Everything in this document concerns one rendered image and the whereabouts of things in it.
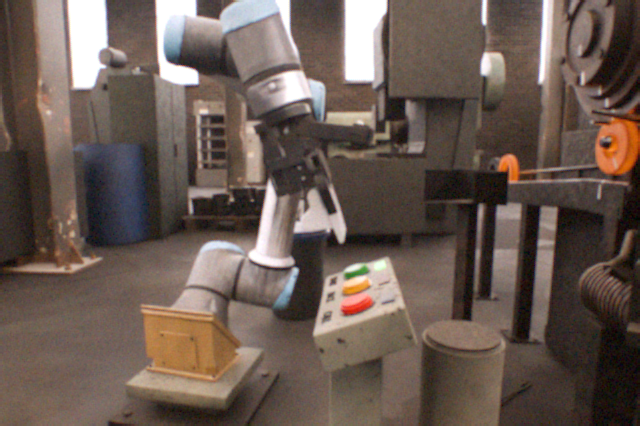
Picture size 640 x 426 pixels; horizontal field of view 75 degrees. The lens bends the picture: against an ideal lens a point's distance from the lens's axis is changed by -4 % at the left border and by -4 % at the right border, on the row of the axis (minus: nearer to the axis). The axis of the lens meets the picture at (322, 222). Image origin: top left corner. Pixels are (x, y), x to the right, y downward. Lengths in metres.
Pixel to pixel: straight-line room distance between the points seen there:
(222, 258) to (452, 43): 3.10
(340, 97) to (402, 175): 7.84
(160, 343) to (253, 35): 1.03
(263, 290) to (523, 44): 11.33
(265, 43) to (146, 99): 3.66
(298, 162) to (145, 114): 3.68
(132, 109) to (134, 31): 8.80
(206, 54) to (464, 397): 0.67
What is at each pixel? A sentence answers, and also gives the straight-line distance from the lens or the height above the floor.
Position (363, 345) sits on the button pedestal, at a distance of 0.51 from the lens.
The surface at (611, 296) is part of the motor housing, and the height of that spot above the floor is 0.49.
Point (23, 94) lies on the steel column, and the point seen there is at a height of 1.19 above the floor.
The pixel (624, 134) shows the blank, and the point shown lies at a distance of 1.40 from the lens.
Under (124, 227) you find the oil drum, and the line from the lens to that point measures 4.12.
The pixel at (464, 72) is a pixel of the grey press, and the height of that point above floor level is 1.48.
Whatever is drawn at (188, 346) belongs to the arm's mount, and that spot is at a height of 0.22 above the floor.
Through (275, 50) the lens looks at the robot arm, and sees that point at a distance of 0.64.
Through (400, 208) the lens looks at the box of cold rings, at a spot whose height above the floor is 0.33.
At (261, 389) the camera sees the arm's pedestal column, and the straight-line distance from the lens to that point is 1.53.
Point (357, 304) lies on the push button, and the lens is 0.52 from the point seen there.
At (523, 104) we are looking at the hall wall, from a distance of 12.08.
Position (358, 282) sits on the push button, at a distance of 0.60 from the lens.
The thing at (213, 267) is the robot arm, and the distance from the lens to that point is 1.42.
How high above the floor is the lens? 0.79
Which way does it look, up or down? 9 degrees down
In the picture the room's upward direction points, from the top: straight up
